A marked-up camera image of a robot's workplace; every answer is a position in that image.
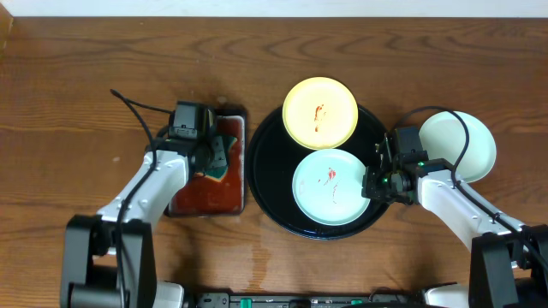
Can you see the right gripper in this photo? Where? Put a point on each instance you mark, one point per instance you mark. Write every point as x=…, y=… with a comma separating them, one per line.
x=370, y=188

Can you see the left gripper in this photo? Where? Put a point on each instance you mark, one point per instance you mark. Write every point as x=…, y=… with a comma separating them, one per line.
x=219, y=151

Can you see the green scrubbing sponge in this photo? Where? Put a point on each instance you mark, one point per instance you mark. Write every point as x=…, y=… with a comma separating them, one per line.
x=219, y=166

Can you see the light blue plate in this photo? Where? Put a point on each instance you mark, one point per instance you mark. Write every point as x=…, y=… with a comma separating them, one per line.
x=327, y=187
x=442, y=136

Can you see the yellow plate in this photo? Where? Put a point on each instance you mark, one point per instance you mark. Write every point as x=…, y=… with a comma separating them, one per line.
x=320, y=113

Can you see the light blue plate front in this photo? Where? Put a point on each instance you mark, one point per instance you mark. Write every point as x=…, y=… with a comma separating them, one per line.
x=442, y=136

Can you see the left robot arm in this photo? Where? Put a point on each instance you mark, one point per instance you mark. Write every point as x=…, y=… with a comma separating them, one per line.
x=108, y=258

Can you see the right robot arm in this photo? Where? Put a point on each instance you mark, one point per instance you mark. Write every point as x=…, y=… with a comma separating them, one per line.
x=508, y=258

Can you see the black rectangular water tray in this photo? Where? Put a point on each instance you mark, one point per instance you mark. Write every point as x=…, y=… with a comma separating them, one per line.
x=205, y=197

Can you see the black round serving tray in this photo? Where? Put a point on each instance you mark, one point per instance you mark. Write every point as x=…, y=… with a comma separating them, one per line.
x=271, y=160

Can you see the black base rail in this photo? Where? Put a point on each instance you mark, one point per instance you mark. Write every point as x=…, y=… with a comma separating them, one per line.
x=240, y=300

